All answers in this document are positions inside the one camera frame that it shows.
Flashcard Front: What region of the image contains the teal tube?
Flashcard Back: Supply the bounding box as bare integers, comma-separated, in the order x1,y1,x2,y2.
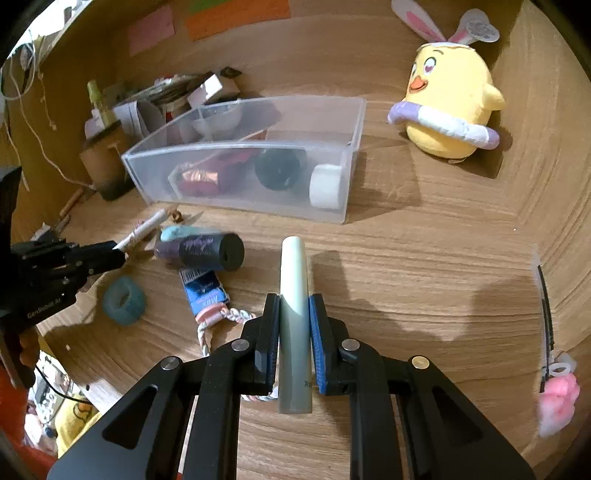
160,225,218,242

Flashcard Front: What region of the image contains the clear plastic storage bin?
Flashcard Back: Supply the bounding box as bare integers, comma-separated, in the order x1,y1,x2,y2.
123,95,367,224

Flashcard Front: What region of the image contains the orange paper note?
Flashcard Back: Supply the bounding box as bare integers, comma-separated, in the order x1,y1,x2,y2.
185,0,290,41

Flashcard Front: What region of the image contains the black bottle in bin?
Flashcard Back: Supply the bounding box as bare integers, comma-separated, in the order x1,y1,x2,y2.
253,149,307,191

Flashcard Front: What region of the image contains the white cable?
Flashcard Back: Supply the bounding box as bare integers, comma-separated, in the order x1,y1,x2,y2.
0,41,96,190

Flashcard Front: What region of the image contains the pink paper note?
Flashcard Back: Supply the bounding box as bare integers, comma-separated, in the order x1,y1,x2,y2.
127,4,175,56

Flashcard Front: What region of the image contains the braided white pink ring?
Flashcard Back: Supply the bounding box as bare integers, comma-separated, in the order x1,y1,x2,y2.
197,306,279,405

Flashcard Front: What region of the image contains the yellow chick plush toy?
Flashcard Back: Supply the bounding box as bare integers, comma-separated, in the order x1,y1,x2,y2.
387,1,506,163

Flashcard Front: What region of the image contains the blue small packet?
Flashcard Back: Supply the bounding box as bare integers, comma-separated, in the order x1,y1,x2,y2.
179,268,229,324

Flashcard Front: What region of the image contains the teal tape roll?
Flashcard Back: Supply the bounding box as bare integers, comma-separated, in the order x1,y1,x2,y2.
102,276,146,326

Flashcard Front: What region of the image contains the pink fluffy keychain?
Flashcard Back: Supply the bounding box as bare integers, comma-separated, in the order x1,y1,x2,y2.
532,252,580,438

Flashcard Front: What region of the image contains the red tea packet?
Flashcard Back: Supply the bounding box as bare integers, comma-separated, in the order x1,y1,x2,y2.
167,129,267,199

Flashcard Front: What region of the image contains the white paper box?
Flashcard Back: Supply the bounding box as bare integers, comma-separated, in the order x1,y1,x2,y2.
113,101,165,143

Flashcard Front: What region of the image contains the small white box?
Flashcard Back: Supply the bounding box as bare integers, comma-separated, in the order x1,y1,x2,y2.
187,74,223,109

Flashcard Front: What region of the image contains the green spray bottle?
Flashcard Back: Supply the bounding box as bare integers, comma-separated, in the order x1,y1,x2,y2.
87,80,117,128

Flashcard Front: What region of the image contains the pale green stick tube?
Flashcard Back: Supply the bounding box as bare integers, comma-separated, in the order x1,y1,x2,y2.
279,236,312,414

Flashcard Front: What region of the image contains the white bowl of trinkets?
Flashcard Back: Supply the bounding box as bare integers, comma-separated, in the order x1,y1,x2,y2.
190,104,242,141

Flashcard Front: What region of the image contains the purple black lip gloss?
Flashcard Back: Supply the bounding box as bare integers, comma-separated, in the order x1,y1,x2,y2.
154,233,245,272

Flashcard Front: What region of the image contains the stack of books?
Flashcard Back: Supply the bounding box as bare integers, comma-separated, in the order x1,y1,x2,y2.
120,74,202,109

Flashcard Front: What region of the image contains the white clear pen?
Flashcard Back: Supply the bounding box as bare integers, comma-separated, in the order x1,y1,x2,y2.
113,209,169,252

